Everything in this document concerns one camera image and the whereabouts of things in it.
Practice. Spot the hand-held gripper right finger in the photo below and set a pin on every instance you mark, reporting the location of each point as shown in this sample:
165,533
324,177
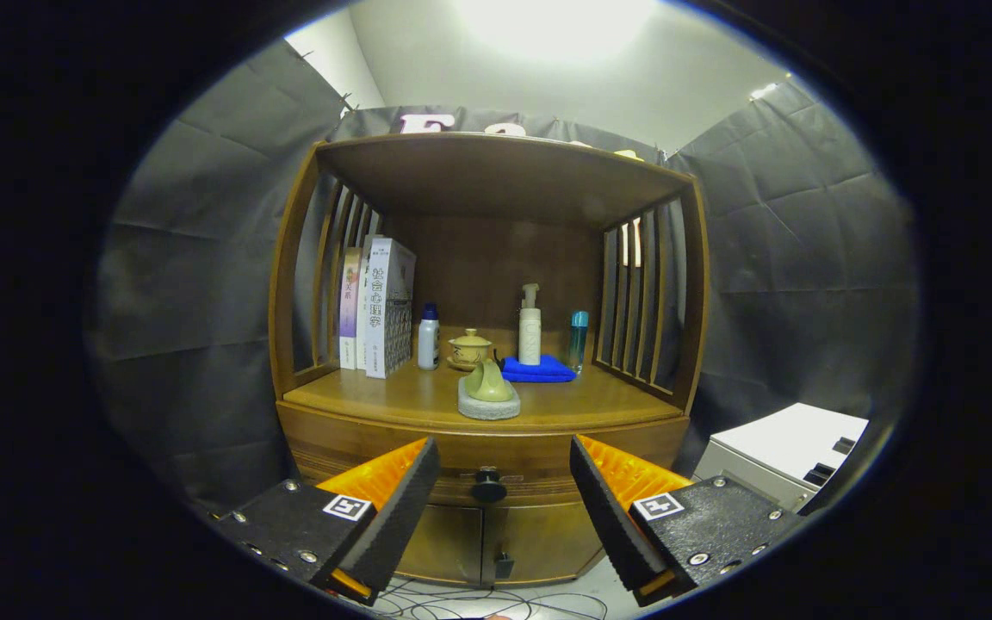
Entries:
608,517

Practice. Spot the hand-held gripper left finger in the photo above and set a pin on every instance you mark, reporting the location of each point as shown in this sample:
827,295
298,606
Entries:
397,517

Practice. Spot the black round drawer knob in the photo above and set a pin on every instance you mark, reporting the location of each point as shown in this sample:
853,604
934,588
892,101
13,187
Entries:
489,489

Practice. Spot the brown wooden drawer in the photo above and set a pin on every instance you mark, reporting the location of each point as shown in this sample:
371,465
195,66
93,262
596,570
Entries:
505,448

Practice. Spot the wooden cabinet door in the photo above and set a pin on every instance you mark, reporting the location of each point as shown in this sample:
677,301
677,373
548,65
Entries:
449,547
548,538

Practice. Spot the brown wooden countertop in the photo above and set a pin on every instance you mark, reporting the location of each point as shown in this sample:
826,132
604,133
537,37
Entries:
582,405

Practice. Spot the brown wooden cabinet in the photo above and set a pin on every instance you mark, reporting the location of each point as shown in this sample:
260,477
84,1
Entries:
496,172

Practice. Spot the blue folded cloth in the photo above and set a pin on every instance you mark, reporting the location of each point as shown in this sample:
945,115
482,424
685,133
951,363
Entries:
543,372

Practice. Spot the clear bottle teal cap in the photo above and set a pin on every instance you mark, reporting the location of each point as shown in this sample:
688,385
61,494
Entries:
578,344

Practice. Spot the white bottle blue cap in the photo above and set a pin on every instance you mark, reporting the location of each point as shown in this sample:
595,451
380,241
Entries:
428,344

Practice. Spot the yellow lidded teacup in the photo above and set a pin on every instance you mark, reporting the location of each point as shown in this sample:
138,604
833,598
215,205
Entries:
470,349

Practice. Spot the thin white book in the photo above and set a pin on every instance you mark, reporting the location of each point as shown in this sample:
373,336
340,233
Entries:
361,327

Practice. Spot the white pump bottle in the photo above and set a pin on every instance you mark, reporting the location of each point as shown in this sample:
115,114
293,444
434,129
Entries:
530,336

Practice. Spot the thick white patterned book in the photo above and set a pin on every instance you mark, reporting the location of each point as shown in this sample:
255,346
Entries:
384,319

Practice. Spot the purple book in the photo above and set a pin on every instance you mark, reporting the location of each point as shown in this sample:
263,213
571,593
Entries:
349,310

